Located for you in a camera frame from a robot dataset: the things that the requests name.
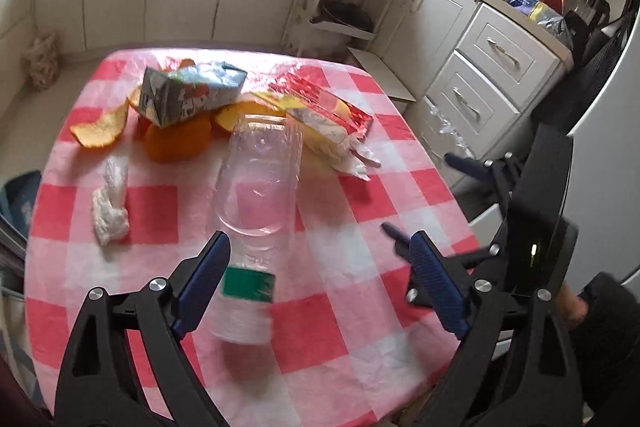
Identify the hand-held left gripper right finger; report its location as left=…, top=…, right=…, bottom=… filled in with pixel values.
left=409, top=231, right=583, bottom=427

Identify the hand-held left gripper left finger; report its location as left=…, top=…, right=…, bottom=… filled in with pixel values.
left=56, top=231, right=232, bottom=427

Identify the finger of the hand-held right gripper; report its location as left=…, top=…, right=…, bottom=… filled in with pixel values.
left=444, top=152, right=523, bottom=220
left=381, top=222, right=506, bottom=308

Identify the clear plastic bottle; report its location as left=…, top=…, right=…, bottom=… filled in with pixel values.
left=209, top=114, right=306, bottom=345

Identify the white tissue wad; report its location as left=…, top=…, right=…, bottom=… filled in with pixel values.
left=91, top=157, right=131, bottom=247

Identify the yellow white wrapper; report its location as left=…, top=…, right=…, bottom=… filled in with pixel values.
left=250, top=91, right=383, bottom=182

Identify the large orange peel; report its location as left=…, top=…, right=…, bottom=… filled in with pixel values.
left=144, top=114, right=212, bottom=164

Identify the red foil wrapper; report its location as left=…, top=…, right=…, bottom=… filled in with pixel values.
left=267, top=74, right=375, bottom=140

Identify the curved orange peel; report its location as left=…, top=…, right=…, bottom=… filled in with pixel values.
left=69, top=99, right=130, bottom=151

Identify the grey juice carton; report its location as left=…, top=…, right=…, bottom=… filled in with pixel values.
left=137, top=62, right=248, bottom=128

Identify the person's right forearm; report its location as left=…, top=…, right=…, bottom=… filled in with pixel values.
left=557, top=272, right=640, bottom=358

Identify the plastic bag on drawer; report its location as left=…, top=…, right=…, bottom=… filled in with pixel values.
left=425, top=99, right=476, bottom=158

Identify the red checkered tablecloth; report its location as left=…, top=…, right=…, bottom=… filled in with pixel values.
left=22, top=48, right=481, bottom=427

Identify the white refrigerator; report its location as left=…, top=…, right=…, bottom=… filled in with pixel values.
left=560, top=0, right=640, bottom=288

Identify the white drawer unit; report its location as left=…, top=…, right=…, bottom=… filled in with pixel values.
left=385, top=0, right=576, bottom=188

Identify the white wooden stool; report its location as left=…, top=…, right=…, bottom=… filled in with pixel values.
left=347, top=47, right=416, bottom=102

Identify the silver blue foil bag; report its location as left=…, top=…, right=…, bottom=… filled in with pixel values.
left=510, top=0, right=573, bottom=50

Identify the black wok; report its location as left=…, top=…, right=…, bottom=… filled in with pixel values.
left=310, top=0, right=376, bottom=32

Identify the dark blue plastic item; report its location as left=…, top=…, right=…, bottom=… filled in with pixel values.
left=0, top=171, right=43, bottom=248

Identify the floral basket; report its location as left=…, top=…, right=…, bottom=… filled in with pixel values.
left=25, top=34, right=61, bottom=90

